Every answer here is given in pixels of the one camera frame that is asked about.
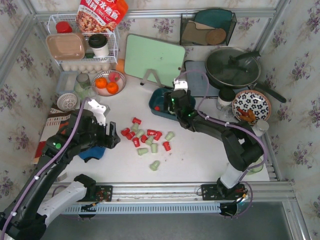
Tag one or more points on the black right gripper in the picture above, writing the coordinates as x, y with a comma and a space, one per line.
173, 100

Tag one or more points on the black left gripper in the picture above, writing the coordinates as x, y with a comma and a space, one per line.
110, 135

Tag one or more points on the blue cloth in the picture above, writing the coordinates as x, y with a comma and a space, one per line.
96, 153

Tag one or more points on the teal plastic storage basket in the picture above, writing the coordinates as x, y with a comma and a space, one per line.
157, 99

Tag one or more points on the red capsule top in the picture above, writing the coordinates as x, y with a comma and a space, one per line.
136, 121

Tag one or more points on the clear plastic cup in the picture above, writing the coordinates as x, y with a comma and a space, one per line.
226, 114

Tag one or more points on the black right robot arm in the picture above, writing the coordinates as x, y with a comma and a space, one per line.
242, 146

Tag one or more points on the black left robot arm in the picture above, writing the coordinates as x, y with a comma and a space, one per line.
28, 216

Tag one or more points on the green capsule beside basket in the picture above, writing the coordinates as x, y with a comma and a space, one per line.
169, 135

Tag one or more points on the paper coffee cup black lid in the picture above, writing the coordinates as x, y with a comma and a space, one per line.
225, 98

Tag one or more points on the small white basket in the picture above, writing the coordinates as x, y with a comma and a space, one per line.
67, 102

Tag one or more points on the clear storage box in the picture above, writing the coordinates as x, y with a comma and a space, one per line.
66, 82

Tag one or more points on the grey induction cooker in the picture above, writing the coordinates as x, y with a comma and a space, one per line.
195, 80

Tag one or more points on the metal cutting board stand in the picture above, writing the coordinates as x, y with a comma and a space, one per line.
151, 77

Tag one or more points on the green capsule bottom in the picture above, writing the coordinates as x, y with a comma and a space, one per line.
155, 165

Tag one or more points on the orange fruit right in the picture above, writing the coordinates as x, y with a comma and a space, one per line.
112, 88

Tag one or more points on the orange fruit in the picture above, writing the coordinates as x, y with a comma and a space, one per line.
101, 83
112, 88

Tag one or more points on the fruit bowl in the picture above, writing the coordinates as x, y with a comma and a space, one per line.
103, 92

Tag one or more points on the black frying pan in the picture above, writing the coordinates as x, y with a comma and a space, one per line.
225, 77

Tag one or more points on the orange fruit left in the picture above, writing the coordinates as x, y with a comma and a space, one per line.
101, 83

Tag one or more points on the glass pan lid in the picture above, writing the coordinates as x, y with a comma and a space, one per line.
232, 66

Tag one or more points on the striped red placemat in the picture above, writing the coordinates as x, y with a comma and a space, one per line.
55, 121

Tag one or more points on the red apple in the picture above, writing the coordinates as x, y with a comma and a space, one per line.
114, 76

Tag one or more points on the green cutting board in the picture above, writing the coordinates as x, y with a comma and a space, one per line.
145, 53

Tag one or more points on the green glass jar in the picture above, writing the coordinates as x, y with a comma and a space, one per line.
82, 84

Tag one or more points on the carrot pieces on plate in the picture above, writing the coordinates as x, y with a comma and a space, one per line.
247, 116

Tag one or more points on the orange sponge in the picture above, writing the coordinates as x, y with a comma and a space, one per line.
120, 66

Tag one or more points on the egg tray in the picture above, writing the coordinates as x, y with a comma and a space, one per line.
88, 68

